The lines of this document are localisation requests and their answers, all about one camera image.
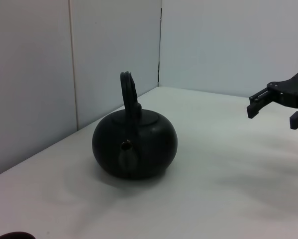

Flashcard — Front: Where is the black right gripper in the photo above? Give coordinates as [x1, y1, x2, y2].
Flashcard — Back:
[246, 62, 298, 130]

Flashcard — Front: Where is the black round teapot with handle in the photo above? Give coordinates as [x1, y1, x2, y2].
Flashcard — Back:
[92, 71, 179, 180]

